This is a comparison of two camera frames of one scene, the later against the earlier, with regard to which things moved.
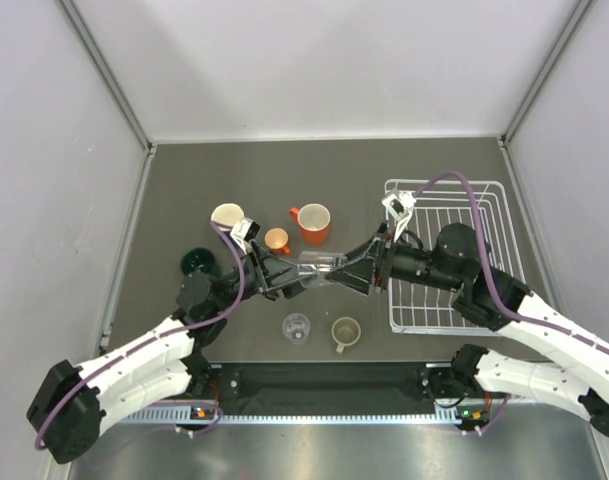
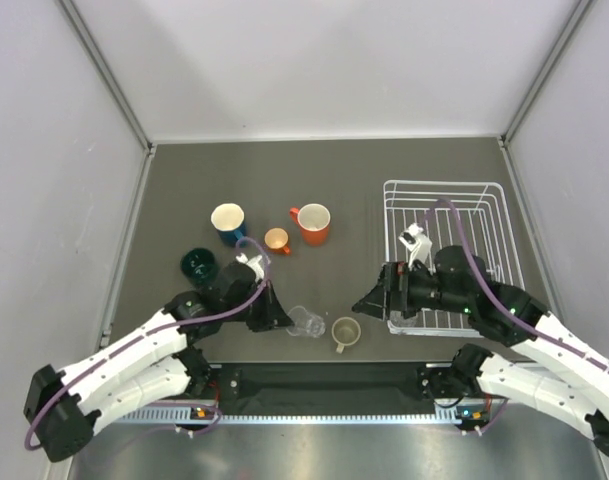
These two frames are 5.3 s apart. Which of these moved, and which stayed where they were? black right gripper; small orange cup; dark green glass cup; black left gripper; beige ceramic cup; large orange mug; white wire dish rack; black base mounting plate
Moved: black left gripper; black right gripper
Stayed: large orange mug; small orange cup; dark green glass cup; beige ceramic cup; black base mounting plate; white wire dish rack
